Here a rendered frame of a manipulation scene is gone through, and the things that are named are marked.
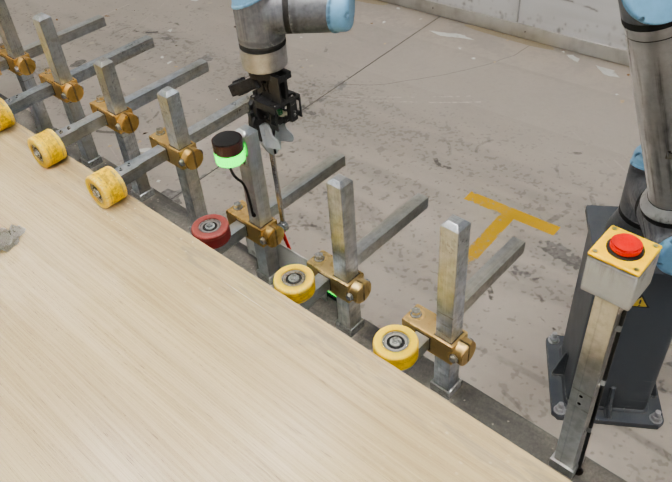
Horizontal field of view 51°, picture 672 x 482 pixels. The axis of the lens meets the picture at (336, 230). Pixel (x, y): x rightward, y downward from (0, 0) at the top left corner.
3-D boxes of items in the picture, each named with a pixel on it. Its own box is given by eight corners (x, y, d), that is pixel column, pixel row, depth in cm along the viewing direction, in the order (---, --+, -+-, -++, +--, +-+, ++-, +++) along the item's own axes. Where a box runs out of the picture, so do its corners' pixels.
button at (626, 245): (616, 237, 95) (619, 227, 94) (646, 250, 93) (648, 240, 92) (602, 253, 93) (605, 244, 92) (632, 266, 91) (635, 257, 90)
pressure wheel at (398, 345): (371, 365, 134) (369, 324, 126) (413, 360, 134) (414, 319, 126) (377, 400, 128) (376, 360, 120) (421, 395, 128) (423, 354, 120)
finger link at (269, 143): (279, 168, 148) (273, 130, 143) (259, 158, 152) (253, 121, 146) (289, 161, 150) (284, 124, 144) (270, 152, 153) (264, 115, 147)
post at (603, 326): (560, 447, 129) (606, 269, 99) (585, 463, 126) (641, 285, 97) (548, 464, 127) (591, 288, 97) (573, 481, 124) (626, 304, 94)
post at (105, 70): (151, 209, 201) (104, 54, 169) (158, 214, 199) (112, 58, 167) (141, 216, 199) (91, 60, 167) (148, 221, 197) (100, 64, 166)
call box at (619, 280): (601, 264, 101) (612, 223, 96) (649, 286, 98) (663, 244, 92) (577, 292, 98) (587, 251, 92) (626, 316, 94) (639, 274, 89)
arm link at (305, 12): (354, -35, 131) (287, -32, 132) (351, -9, 122) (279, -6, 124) (356, 14, 137) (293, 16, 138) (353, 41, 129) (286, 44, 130)
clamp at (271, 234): (245, 216, 166) (241, 199, 162) (285, 240, 158) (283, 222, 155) (227, 228, 163) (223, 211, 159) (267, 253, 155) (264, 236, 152)
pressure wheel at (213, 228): (220, 246, 162) (211, 206, 154) (244, 261, 158) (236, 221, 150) (193, 265, 158) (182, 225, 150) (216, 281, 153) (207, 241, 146)
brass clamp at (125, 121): (112, 110, 186) (107, 93, 183) (143, 127, 179) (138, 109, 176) (92, 120, 183) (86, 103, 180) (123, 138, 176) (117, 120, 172)
